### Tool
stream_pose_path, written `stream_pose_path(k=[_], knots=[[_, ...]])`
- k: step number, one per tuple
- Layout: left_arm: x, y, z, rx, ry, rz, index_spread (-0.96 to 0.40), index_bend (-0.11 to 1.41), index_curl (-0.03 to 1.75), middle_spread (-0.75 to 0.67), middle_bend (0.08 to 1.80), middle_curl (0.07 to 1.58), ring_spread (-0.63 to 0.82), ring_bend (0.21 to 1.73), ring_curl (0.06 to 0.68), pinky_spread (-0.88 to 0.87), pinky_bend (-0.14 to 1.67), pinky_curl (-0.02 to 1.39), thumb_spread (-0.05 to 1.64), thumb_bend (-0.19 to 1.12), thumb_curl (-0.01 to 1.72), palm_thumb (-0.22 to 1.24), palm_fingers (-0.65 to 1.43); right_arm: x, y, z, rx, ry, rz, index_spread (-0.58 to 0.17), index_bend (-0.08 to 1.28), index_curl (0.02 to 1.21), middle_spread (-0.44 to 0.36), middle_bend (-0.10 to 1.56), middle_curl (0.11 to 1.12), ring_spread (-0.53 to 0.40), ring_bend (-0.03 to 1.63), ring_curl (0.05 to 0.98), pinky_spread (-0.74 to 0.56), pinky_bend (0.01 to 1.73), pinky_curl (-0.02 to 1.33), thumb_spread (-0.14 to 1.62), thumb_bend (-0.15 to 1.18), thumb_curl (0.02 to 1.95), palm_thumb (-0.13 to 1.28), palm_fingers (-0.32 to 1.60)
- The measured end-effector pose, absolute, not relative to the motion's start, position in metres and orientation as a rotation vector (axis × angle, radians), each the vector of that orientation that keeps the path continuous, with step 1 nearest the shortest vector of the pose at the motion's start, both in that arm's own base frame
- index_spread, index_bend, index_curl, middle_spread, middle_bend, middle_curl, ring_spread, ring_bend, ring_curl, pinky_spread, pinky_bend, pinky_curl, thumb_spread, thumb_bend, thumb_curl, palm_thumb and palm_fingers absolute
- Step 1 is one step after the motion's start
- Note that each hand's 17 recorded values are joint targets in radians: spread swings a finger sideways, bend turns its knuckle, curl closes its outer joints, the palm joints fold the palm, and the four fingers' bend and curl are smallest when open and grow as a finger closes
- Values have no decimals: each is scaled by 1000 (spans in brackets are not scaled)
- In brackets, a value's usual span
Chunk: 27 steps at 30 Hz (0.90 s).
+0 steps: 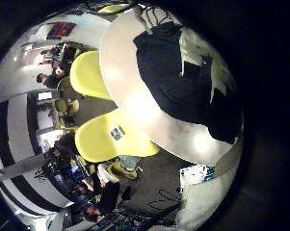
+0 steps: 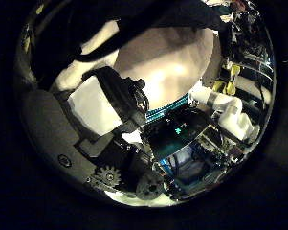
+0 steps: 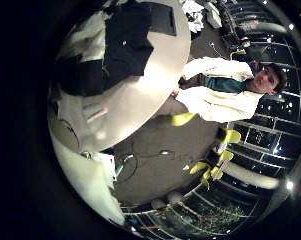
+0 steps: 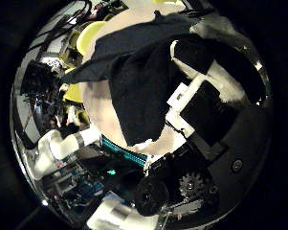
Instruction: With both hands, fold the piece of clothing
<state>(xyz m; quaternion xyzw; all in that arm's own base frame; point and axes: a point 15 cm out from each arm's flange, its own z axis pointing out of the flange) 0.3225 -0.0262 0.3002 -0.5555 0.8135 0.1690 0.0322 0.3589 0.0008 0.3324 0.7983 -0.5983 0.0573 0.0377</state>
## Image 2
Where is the yellow chair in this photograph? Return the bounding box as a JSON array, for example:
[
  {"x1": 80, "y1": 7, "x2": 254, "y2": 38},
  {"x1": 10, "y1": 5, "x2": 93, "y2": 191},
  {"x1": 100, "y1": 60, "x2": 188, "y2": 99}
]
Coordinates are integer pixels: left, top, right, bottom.
[
  {"x1": 230, "y1": 64, "x2": 242, "y2": 78},
  {"x1": 226, "y1": 80, "x2": 237, "y2": 96},
  {"x1": 212, "y1": 80, "x2": 227, "y2": 94}
]

